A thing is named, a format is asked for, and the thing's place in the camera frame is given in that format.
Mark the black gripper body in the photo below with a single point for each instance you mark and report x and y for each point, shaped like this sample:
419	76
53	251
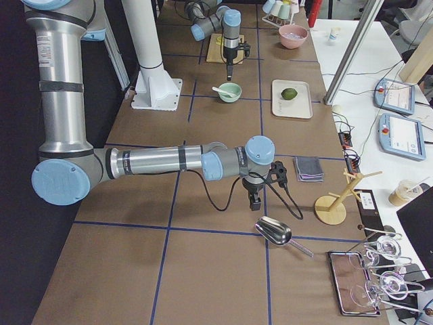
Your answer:
252	188
229	57

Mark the pink bowl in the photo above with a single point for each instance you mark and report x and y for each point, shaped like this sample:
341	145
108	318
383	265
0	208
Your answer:
292	44

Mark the black power strip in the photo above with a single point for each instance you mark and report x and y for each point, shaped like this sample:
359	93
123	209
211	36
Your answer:
351	157

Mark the white camera pole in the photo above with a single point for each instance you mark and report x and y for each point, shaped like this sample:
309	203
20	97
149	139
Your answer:
155	89

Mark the lower glass on rack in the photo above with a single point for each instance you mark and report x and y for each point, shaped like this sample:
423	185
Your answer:
373	294

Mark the grey aluminium post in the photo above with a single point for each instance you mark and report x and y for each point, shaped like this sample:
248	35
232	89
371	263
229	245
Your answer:
370	11

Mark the glass on rack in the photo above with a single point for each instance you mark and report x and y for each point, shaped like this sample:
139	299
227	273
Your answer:
384	246
373	294

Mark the cream rabbit tray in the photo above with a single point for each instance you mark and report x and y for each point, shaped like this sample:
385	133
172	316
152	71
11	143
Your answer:
298	107

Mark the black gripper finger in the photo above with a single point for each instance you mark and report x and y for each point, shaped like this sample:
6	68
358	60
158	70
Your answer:
229	70
255	201

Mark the white plastic spoon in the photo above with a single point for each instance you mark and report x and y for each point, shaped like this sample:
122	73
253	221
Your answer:
221	91

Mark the grey folded cloth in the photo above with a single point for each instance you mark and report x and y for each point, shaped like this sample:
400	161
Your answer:
308	169

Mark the upper glass on rack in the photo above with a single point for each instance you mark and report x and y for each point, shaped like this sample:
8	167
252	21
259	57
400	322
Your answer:
384	246

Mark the near blue tablet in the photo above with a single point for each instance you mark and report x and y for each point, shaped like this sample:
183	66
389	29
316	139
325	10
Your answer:
401	136

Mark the wooden round stand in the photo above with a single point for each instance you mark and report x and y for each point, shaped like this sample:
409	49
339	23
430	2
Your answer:
330	208

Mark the green avocado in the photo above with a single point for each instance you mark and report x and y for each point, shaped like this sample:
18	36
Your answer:
289	94

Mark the cream cup on desk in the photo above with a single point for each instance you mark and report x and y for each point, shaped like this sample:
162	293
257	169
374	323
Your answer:
333	35

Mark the far blue tablet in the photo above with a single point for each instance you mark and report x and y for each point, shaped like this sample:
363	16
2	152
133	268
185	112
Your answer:
395	96

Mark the blue tablet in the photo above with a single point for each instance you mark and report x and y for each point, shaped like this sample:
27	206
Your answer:
401	136
395	96

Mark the black framed box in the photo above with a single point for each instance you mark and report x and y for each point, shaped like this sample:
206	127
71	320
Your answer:
349	277

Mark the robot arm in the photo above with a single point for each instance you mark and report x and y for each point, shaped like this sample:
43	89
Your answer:
69	165
208	17

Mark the bamboo cutting board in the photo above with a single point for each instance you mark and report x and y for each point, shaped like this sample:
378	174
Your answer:
215	50

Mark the white wire cup rack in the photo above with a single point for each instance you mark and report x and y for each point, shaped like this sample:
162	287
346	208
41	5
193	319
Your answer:
279	13

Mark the iced coffee cup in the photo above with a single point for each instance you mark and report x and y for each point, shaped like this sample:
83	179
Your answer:
406	191

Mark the clear ice cubes pile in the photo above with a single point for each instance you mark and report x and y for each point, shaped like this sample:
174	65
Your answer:
292	36

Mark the black laptop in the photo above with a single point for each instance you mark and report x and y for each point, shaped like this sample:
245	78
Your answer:
416	220

